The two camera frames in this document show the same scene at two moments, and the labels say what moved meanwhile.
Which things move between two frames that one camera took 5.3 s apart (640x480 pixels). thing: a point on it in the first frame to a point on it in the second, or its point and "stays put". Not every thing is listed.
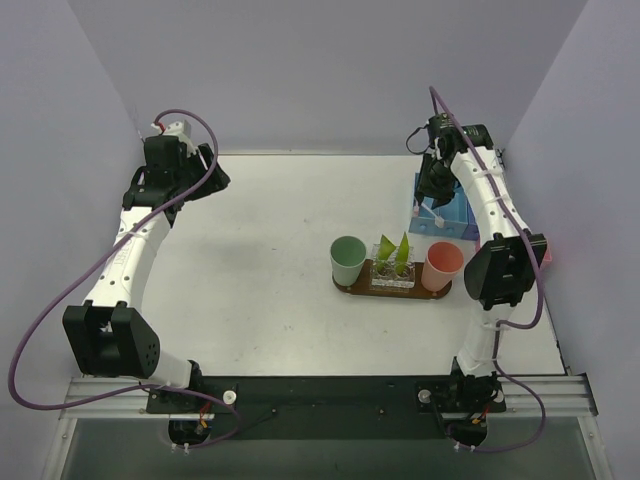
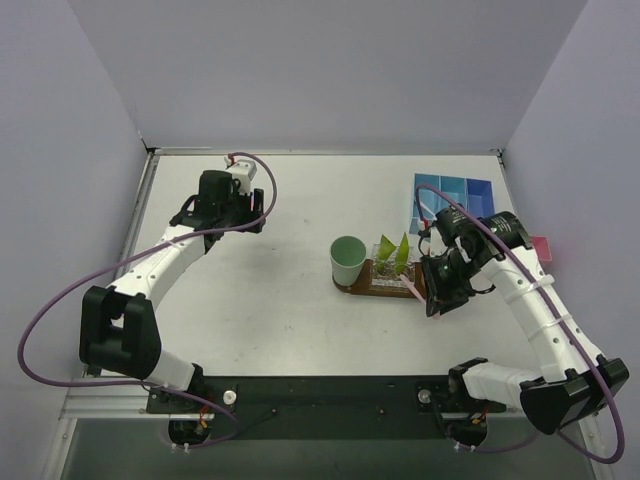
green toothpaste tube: [386, 249] stays put
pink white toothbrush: [439, 221] to [437, 317]
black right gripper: [435, 181] to [445, 296]
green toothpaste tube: [402, 255] stays put
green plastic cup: [348, 255] stays put
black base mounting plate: [327, 408] stays put
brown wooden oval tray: [363, 286] stays put
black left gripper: [208, 167] to [220, 218]
